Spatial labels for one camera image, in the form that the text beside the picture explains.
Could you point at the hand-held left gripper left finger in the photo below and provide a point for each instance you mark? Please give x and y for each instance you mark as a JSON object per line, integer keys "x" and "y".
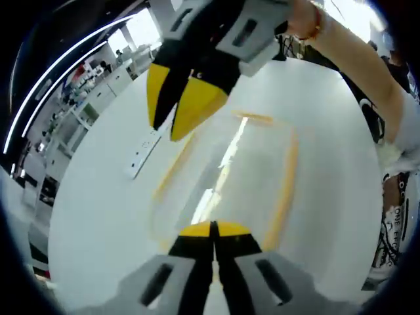
{"x": 183, "y": 275}

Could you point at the black tripod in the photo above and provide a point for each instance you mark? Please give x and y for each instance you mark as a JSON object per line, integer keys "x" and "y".
{"x": 290, "y": 46}

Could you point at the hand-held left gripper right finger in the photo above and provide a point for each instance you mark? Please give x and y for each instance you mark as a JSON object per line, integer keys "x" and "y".
{"x": 243, "y": 272}

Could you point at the white shelf unit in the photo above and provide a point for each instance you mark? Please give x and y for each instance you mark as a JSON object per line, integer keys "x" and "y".
{"x": 70, "y": 131}

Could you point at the person's right hand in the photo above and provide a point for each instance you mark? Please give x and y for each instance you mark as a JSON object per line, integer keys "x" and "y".
{"x": 302, "y": 19}

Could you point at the person's white printed shirt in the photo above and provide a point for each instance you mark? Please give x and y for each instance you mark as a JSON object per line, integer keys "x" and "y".
{"x": 393, "y": 229}

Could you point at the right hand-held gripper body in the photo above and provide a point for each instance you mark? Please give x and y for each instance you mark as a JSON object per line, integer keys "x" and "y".
{"x": 259, "y": 60}

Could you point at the ceiling light strip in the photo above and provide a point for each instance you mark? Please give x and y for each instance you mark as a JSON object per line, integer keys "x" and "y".
{"x": 55, "y": 88}
{"x": 49, "y": 83}

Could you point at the white power strip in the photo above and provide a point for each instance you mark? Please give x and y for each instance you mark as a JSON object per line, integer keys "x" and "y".
{"x": 141, "y": 157}

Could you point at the clear plastic bag orange-edged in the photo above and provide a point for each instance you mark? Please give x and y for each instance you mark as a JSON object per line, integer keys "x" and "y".
{"x": 249, "y": 170}

